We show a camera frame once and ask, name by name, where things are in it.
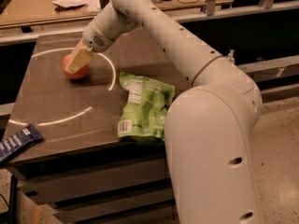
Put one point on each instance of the red apple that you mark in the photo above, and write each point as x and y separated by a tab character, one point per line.
81	73

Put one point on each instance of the green rice chip bag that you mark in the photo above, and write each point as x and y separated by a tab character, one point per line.
143	116

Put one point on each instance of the grey drawer cabinet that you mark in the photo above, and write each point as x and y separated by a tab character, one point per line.
81	168

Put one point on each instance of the white paper sheets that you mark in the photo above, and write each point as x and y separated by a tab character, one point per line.
91	5

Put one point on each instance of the blue snack bar wrapper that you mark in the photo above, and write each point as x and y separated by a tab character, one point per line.
18	142

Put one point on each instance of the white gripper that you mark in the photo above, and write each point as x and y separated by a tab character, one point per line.
94	38

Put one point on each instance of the clear sanitizer bottle right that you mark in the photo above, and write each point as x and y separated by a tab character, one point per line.
231	56

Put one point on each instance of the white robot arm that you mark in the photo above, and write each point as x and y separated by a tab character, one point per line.
206	128

